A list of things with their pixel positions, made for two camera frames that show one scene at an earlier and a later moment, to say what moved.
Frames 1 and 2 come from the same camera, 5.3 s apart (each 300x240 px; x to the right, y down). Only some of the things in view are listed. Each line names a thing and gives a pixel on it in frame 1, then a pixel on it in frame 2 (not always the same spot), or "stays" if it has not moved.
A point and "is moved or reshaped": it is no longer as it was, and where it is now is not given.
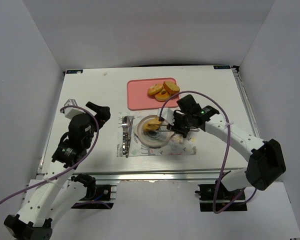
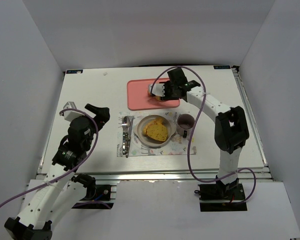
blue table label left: x=74 y=71 stays
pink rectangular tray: x=138 y=98 stays
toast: x=152 y=124 → x=157 y=131
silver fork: x=124 y=122 stays
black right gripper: x=178 y=124 → x=166 y=91
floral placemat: x=178 y=145 stays
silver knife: x=129 y=132 stays
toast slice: x=171 y=87 is moved or reshaped
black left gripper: x=100 y=113 stays
